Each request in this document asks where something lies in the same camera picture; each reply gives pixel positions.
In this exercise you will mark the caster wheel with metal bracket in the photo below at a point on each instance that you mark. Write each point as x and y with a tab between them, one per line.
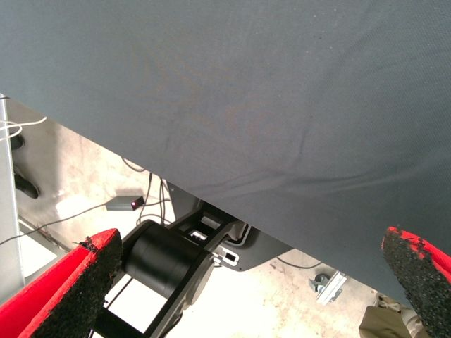
329	287

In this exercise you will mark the grey power adapter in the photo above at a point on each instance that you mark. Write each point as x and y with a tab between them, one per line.
121	204

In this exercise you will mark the person in khaki trousers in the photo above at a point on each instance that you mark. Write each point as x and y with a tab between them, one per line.
380	324

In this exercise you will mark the dark grey table cloth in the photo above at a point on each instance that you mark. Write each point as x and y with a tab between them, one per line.
211	88

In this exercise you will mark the grey metal cabinet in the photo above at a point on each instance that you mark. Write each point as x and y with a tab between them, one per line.
7	176

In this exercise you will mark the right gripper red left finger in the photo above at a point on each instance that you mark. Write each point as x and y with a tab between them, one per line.
53	303

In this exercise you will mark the black furniture foot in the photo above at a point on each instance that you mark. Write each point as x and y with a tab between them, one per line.
27	187
17	142

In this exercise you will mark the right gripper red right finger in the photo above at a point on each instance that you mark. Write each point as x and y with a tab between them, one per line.
423	281

